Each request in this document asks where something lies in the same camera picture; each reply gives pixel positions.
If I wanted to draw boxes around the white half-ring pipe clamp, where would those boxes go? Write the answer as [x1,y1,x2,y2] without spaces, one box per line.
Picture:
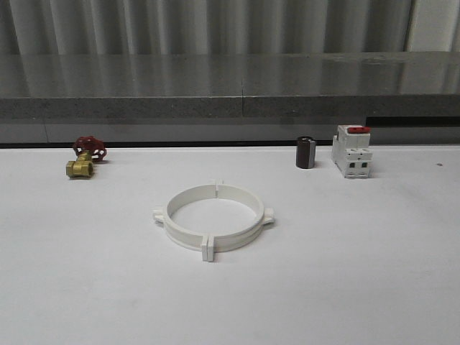
[152,180,223,262]
[201,183,275,262]

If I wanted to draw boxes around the brass valve with red handle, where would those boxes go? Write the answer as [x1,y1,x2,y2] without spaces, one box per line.
[66,136,107,178]

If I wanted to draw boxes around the grey stone counter ledge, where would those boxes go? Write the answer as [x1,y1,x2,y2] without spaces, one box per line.
[1,52,459,125]

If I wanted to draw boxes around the dark brown cylindrical capacitor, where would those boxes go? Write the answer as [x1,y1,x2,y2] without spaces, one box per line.
[296,136,316,169]

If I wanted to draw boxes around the white circuit breaker red switch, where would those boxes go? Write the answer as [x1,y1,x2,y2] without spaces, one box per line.
[331,125,372,178]

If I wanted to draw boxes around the grey corrugated curtain backdrop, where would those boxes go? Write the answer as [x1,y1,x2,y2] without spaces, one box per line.
[1,1,459,55]

